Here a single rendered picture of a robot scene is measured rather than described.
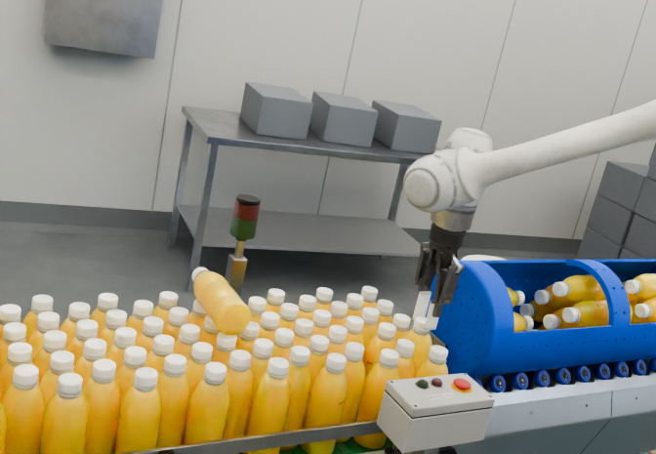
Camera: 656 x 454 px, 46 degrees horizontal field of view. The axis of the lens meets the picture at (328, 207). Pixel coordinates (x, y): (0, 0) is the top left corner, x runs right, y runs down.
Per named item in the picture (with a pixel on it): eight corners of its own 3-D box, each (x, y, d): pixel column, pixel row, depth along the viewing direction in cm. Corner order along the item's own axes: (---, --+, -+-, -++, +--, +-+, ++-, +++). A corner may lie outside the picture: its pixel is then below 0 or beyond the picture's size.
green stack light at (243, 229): (258, 239, 192) (262, 222, 191) (234, 239, 189) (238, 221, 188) (249, 229, 198) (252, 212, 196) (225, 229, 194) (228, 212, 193)
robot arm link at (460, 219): (460, 193, 168) (453, 219, 170) (427, 192, 164) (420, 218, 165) (485, 208, 161) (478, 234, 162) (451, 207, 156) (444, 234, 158)
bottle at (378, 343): (365, 393, 182) (383, 324, 176) (389, 408, 178) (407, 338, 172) (347, 402, 176) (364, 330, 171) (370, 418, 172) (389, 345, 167)
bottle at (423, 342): (420, 399, 178) (439, 328, 173) (413, 413, 172) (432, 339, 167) (390, 389, 180) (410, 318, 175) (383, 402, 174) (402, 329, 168)
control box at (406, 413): (482, 441, 155) (496, 397, 152) (401, 454, 145) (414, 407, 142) (453, 413, 163) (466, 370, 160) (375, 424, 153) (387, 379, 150)
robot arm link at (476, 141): (441, 188, 169) (418, 197, 158) (459, 120, 165) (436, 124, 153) (487, 204, 164) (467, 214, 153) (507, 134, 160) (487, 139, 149)
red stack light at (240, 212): (262, 221, 191) (265, 206, 190) (238, 221, 188) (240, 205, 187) (252, 212, 196) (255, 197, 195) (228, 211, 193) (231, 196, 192)
